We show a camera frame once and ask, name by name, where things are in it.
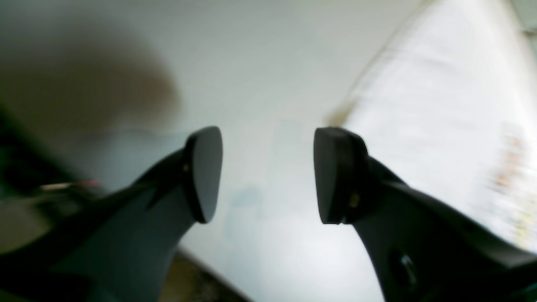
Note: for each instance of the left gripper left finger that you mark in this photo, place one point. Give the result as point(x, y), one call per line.
point(117, 248)

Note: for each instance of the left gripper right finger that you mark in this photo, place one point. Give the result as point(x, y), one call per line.
point(422, 250)

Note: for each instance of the white printed T-shirt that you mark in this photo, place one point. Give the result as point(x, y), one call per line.
point(449, 104)

